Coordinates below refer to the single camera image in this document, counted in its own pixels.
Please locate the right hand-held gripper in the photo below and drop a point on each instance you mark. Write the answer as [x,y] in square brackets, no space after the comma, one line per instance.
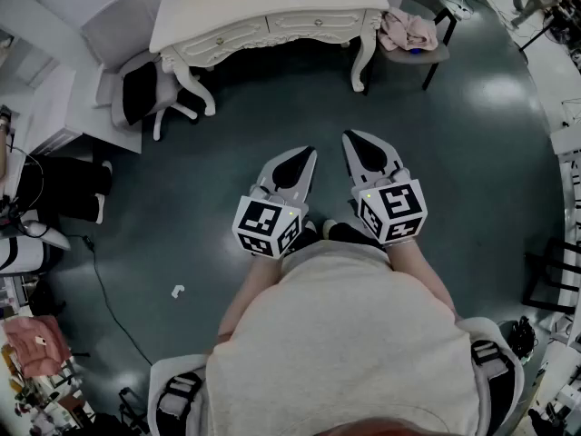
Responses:
[395,211]

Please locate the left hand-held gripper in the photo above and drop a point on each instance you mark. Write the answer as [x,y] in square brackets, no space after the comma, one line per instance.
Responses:
[265,225]

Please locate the white ornate dressing table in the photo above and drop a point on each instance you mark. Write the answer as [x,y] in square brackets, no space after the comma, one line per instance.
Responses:
[272,2]

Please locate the person's right forearm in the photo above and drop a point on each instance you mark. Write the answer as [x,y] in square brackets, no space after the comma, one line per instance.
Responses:
[417,275]

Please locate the person's left forearm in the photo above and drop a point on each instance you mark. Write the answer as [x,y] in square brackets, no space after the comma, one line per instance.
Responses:
[252,289]

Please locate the white ornate desk drawer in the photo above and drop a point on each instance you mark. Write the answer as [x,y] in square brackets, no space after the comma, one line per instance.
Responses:
[313,22]
[236,40]

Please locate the person's left shoe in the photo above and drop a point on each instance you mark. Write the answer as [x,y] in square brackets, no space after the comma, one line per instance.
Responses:
[308,234]

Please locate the person's shoe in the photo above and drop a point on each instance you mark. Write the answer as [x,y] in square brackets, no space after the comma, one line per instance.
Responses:
[308,234]
[349,233]

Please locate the person's right shoe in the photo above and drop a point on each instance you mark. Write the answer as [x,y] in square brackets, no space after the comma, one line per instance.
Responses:
[349,233]

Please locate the grey chair with black legs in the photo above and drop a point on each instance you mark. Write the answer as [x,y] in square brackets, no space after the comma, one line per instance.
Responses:
[438,50]

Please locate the pink crumpled cloth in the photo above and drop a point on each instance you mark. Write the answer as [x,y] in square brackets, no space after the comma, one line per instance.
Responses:
[406,30]

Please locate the white paper scrap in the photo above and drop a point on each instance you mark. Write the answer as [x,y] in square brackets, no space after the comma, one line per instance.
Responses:
[177,291]

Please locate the black chair cushion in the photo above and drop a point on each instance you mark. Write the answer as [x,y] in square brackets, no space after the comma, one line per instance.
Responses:
[138,91]

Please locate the person's grey shirt torso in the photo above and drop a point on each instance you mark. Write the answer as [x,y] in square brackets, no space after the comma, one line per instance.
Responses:
[340,343]

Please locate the white metal rack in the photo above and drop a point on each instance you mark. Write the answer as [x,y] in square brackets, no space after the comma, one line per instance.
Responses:
[569,225]

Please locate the white upholstered chair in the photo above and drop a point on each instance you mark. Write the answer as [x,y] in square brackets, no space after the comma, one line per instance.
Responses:
[118,30]

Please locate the white side cabinet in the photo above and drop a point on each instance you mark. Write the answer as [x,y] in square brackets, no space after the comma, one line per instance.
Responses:
[54,107]

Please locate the grey plastic device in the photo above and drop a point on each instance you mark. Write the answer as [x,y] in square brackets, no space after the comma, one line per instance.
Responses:
[27,248]

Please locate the pink folded cloth with tag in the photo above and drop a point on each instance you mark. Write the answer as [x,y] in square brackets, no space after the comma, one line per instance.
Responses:
[36,343]

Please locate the cluttered work table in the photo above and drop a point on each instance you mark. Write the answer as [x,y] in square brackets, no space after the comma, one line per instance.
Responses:
[41,402]

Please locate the black metal frame stand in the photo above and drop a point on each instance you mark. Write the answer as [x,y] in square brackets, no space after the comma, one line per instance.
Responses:
[544,280]

